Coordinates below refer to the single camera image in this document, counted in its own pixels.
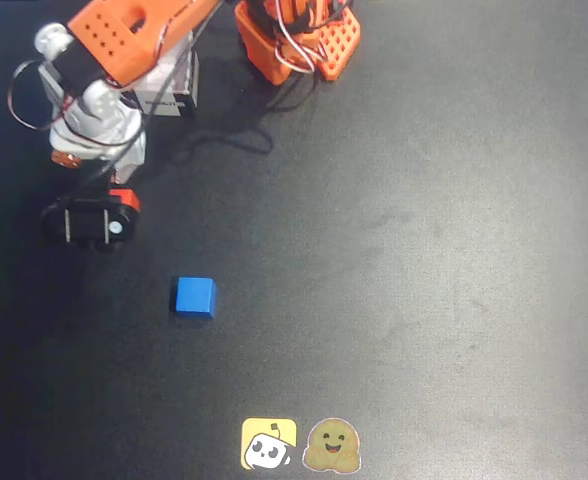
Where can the blue cube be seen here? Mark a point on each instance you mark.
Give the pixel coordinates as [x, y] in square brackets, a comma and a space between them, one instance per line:
[195, 296]

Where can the red cube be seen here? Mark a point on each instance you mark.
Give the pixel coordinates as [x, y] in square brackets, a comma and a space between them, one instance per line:
[129, 200]

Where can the orange and white robot arm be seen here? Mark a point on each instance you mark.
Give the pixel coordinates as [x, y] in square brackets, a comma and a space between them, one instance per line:
[114, 45]

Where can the hugging face sticker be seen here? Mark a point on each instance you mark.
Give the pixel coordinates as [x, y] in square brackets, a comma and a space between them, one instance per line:
[331, 445]

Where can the white cardboard box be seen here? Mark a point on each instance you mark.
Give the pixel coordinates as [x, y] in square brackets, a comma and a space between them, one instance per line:
[166, 105]

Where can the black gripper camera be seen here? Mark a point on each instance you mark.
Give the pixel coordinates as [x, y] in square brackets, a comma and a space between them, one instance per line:
[86, 225]

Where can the black mat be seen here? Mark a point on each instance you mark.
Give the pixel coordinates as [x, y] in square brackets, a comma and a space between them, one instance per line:
[424, 250]

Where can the yellow robot sticker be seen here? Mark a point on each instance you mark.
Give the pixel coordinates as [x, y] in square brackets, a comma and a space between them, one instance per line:
[268, 444]

